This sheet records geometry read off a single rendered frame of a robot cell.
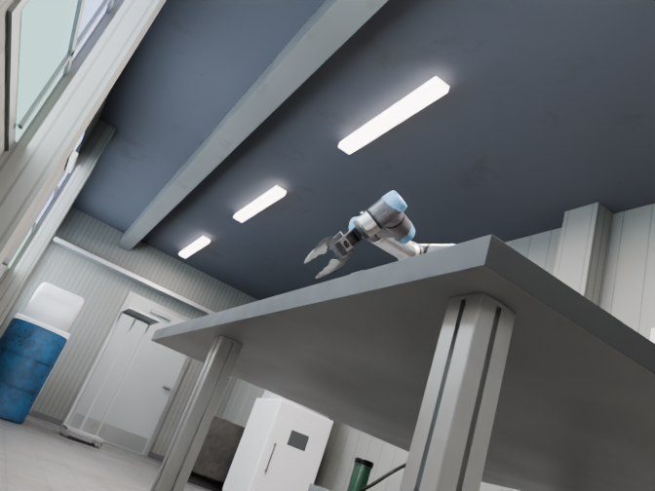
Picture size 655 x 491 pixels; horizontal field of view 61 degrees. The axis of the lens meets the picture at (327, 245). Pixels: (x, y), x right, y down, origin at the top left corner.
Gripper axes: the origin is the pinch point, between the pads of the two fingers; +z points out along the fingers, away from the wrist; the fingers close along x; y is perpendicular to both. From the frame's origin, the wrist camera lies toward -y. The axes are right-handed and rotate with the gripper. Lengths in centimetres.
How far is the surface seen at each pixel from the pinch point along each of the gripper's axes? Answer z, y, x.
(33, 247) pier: 240, 331, 158
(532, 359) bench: -30, -92, -25
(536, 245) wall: -120, 319, -127
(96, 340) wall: 419, 638, 80
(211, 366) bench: 30.6, -37.1, -1.1
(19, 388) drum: 357, 352, 68
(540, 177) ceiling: -142, 258, -70
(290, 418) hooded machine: 164, 360, -126
